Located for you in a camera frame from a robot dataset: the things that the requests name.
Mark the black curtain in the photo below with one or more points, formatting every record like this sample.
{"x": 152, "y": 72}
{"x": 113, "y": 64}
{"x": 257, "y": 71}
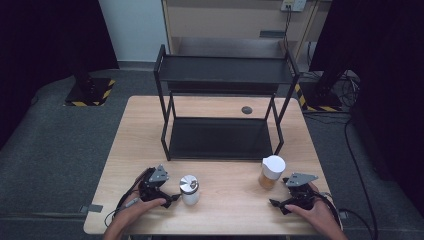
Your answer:
{"x": 386, "y": 66}
{"x": 40, "y": 50}

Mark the wooden cabinet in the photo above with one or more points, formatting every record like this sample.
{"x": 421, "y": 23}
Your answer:
{"x": 226, "y": 20}

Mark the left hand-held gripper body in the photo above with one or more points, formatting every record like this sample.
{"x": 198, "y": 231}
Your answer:
{"x": 156, "y": 176}

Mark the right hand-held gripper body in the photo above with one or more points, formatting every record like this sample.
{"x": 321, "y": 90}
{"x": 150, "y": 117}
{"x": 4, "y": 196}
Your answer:
{"x": 301, "y": 193}

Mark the black two-tier metal rack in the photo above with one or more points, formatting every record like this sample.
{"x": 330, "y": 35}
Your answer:
{"x": 226, "y": 70}

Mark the glass jar with silver lid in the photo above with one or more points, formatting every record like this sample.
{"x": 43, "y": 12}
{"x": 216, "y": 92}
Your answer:
{"x": 190, "y": 196}

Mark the person's left hand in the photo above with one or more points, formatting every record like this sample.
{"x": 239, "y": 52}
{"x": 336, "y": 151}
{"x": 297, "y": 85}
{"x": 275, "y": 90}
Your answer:
{"x": 136, "y": 211}

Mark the person's right hand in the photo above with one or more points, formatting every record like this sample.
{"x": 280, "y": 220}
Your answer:
{"x": 316, "y": 215}

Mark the white wall outlet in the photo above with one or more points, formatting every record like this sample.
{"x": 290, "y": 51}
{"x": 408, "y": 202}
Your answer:
{"x": 293, "y": 5}

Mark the black stand with striped base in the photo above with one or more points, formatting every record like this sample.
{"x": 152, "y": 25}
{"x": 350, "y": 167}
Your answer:
{"x": 320, "y": 100}
{"x": 87, "y": 93}

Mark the amber jar with white lid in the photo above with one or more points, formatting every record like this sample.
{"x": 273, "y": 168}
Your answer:
{"x": 274, "y": 165}

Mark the grey tape piece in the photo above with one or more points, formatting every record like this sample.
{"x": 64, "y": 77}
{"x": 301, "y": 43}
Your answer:
{"x": 91, "y": 208}

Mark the round dark table grommet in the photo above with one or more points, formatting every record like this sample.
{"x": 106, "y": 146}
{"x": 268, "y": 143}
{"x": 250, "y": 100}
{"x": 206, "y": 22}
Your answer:
{"x": 246, "y": 110}

